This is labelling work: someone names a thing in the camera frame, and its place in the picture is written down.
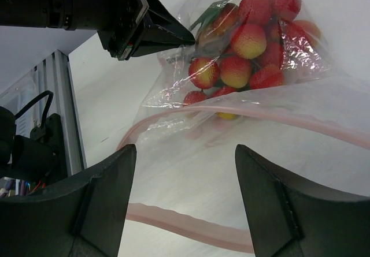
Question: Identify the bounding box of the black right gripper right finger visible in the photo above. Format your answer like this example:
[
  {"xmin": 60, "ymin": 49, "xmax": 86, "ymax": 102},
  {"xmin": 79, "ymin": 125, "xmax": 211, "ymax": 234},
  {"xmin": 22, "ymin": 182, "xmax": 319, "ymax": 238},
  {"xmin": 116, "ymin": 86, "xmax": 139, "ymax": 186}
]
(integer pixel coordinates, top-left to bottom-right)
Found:
[{"xmin": 235, "ymin": 144, "xmax": 369, "ymax": 256}]

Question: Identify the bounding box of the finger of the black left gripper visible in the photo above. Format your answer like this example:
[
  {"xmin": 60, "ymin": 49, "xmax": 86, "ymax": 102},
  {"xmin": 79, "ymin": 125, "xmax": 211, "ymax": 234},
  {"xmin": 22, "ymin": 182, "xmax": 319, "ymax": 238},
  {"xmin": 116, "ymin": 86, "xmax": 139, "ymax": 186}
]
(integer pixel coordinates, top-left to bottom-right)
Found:
[
  {"xmin": 127, "ymin": 24, "xmax": 195, "ymax": 59},
  {"xmin": 144, "ymin": 0, "xmax": 181, "ymax": 25}
]

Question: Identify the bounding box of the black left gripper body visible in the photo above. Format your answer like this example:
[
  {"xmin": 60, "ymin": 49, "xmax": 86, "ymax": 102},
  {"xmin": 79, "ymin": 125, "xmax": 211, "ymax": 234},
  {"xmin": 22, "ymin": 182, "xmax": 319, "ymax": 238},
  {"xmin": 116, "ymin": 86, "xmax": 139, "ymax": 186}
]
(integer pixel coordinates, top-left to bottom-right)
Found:
[{"xmin": 98, "ymin": 0, "xmax": 149, "ymax": 61}]

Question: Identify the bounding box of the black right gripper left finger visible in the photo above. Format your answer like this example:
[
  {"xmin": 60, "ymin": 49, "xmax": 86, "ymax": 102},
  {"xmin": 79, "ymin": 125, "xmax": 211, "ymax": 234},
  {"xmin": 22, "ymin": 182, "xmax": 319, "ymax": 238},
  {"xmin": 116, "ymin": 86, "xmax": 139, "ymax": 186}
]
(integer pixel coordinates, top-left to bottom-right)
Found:
[{"xmin": 1, "ymin": 144, "xmax": 136, "ymax": 256}]

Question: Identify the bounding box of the clear zip top bag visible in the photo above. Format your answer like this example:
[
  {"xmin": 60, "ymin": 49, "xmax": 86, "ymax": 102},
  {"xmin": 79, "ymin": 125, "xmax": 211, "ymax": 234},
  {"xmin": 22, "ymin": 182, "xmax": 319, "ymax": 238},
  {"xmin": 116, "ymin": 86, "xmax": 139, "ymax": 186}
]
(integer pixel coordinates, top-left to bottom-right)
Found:
[{"xmin": 120, "ymin": 0, "xmax": 369, "ymax": 256}]

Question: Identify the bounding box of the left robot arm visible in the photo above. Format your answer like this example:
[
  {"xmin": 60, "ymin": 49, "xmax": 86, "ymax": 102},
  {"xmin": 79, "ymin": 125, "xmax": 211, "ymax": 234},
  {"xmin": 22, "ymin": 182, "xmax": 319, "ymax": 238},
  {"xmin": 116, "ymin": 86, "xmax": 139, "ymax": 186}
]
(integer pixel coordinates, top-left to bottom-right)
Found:
[{"xmin": 1, "ymin": 0, "xmax": 195, "ymax": 61}]

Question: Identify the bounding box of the red toy grape bunch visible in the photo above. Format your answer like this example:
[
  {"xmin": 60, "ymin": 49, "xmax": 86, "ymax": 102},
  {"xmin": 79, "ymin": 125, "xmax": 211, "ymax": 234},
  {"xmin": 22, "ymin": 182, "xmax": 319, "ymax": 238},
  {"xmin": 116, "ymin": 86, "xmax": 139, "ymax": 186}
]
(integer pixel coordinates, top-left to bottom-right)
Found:
[{"xmin": 183, "ymin": 0, "xmax": 325, "ymax": 106}]

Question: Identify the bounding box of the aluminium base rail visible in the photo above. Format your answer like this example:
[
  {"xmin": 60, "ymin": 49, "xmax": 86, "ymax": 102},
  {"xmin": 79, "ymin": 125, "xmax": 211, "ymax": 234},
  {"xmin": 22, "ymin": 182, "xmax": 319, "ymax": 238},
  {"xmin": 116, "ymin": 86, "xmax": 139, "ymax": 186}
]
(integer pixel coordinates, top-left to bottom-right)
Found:
[{"xmin": 1, "ymin": 50, "xmax": 87, "ymax": 184}]

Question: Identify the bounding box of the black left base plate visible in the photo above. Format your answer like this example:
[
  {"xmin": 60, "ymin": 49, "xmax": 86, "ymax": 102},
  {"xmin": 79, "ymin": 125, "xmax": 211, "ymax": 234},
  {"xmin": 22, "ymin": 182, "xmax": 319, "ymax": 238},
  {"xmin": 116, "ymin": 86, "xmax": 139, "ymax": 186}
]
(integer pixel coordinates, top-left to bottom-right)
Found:
[{"xmin": 0, "ymin": 89, "xmax": 70, "ymax": 188}]

